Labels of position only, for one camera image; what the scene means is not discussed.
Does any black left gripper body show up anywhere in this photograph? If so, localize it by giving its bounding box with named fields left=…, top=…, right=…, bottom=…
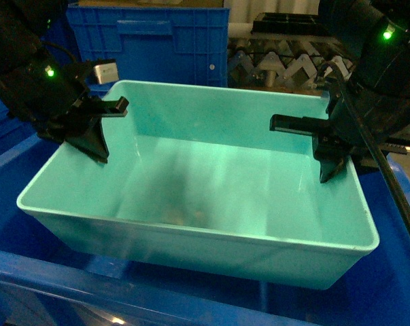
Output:
left=24, top=60, right=99, bottom=143

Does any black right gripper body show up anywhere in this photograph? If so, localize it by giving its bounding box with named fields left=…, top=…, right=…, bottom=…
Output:
left=313, top=83, right=407, bottom=163

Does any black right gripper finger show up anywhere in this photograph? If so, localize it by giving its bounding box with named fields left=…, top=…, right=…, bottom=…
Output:
left=320, top=155, right=351, bottom=183
left=269, top=114, right=329, bottom=136

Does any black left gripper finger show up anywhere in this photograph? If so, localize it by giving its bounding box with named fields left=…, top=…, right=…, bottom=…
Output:
left=65, top=117, right=109, bottom=164
left=95, top=96, right=129, bottom=116

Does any teal plastic bin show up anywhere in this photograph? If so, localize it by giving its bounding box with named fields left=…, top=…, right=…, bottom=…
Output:
left=16, top=81, right=379, bottom=289

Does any roller conveyor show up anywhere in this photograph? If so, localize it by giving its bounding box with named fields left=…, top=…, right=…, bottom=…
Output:
left=227, top=33, right=354, bottom=94

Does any tall blue crate background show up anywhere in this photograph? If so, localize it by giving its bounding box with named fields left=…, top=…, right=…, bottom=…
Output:
left=66, top=4, right=229, bottom=87

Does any black tray on conveyor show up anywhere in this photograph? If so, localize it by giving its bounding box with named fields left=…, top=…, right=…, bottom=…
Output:
left=252, top=12, right=330, bottom=37

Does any large blue crate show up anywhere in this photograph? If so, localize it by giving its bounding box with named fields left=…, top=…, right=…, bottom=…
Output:
left=0, top=136, right=410, bottom=325

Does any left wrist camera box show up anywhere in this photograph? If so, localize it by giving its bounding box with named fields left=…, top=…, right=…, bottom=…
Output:
left=93, top=61, right=119, bottom=84

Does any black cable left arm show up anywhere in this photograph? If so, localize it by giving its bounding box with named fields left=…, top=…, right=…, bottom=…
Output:
left=41, top=40, right=82, bottom=65

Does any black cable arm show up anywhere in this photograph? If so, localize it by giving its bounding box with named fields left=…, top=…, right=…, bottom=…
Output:
left=41, top=40, right=82, bottom=65
left=316, top=60, right=410, bottom=262

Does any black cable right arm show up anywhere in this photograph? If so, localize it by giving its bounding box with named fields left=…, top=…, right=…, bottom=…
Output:
left=316, top=60, right=410, bottom=262

